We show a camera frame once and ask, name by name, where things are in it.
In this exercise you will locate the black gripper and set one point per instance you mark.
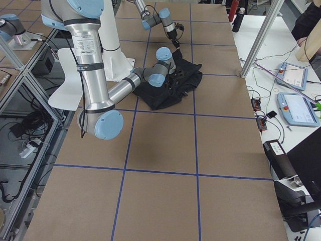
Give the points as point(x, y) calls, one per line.
point(172, 35)
point(178, 76)

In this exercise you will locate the white plastic chair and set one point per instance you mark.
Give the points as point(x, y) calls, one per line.
point(68, 95)

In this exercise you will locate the near blue teach pendant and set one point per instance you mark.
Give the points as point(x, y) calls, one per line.
point(296, 110)

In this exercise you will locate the orange terminal circuit board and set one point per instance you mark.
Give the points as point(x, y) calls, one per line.
point(256, 104)

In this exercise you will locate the black graphic t-shirt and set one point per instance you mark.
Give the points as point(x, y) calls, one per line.
point(158, 97)

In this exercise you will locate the neighbour robot arm base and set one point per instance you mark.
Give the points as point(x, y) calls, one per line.
point(13, 32)

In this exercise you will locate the black water bottle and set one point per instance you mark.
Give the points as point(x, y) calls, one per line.
point(238, 20)

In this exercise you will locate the small black square pad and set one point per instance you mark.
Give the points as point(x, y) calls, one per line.
point(271, 114)

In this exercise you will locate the aluminium frame post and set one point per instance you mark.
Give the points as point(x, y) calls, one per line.
point(266, 25)

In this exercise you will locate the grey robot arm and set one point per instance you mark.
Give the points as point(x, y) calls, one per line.
point(163, 17)
point(100, 96)

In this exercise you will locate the red cylinder bottle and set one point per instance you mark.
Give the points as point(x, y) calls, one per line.
point(232, 11)

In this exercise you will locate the black barcode printer box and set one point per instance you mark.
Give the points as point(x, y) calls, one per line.
point(278, 159)

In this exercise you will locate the far blue teach pendant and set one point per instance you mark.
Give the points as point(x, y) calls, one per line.
point(294, 75)

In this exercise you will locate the blue teach pendant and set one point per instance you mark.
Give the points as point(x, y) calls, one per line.
point(294, 75)
point(296, 110)

